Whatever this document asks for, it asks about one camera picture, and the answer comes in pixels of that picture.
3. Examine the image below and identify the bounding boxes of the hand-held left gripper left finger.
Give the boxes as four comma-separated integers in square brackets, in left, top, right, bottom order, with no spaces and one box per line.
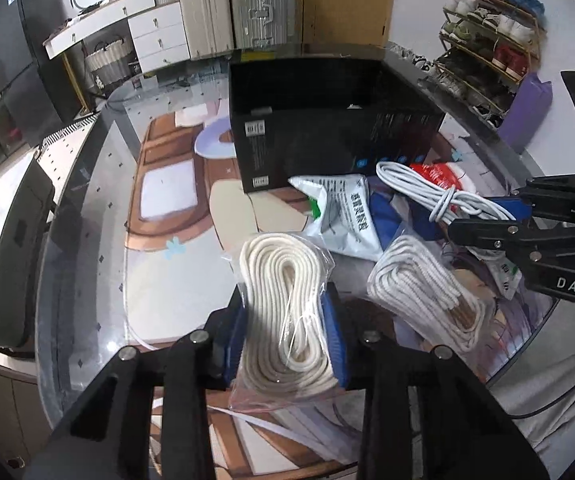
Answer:
[22,285,249,480]

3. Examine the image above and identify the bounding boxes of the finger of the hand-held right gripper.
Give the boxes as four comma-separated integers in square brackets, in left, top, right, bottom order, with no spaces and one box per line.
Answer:
[447,217,575,263]
[487,173,575,222]

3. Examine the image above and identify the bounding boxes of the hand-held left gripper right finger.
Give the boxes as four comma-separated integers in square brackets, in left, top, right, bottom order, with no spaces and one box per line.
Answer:
[323,284,549,480]

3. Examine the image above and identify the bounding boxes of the bagged cream rope coil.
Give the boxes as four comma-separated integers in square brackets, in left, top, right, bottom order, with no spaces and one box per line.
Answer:
[228,232,351,413]

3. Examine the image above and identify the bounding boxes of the white cable bundle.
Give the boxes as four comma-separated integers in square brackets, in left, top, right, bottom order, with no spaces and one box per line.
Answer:
[376,161,518,223]

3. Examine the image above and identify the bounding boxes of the green and white packet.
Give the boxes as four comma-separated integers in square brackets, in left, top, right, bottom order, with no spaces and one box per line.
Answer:
[485,252,524,302]

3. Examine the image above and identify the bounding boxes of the purple bag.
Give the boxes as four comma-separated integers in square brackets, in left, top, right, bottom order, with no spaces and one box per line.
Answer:
[496,72,554,154]

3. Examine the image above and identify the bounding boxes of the red and white packet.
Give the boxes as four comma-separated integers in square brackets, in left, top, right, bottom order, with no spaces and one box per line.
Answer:
[409,162,475,197]

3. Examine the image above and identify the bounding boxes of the blue packet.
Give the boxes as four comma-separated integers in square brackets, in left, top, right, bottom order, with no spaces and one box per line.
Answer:
[365,189,443,253]

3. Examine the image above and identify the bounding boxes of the white grey printed packet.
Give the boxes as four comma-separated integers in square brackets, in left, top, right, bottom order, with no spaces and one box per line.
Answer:
[287,173,384,262]

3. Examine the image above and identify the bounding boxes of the shoe rack with shoes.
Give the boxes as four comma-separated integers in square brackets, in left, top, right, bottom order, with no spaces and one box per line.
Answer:
[430,0,547,128]

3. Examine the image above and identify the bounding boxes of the black cardboard box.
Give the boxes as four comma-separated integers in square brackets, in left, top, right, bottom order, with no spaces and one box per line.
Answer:
[229,57,447,194]

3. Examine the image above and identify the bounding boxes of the black chair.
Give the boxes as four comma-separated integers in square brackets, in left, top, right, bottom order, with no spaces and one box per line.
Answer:
[0,159,57,348]

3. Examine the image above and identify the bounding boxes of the white perforated panel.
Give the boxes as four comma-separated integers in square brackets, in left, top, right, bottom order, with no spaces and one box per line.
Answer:
[32,112,101,196]

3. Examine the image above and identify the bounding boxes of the brown cardboard box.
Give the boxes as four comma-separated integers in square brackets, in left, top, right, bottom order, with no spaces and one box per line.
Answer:
[301,0,399,47]

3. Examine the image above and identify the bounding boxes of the wicker basket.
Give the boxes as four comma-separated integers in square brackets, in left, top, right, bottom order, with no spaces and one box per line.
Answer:
[84,35,134,92]

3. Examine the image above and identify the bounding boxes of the cream suitcase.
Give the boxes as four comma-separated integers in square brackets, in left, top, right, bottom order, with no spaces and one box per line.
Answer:
[176,0,235,59]

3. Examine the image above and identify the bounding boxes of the white desk with drawers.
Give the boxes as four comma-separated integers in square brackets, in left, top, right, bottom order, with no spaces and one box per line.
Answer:
[44,0,192,77]

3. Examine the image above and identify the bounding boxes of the silver suitcase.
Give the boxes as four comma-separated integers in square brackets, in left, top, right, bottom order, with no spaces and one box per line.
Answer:
[230,0,304,51]

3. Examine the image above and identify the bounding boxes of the black refrigerator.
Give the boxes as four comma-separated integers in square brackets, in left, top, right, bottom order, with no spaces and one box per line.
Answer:
[0,0,84,171]

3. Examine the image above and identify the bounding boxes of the bagged white rope coil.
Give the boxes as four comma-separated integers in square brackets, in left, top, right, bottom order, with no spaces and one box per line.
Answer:
[366,235,489,367]

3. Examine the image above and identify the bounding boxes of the black cable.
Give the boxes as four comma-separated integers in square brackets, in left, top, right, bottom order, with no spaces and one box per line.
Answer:
[507,342,575,420]

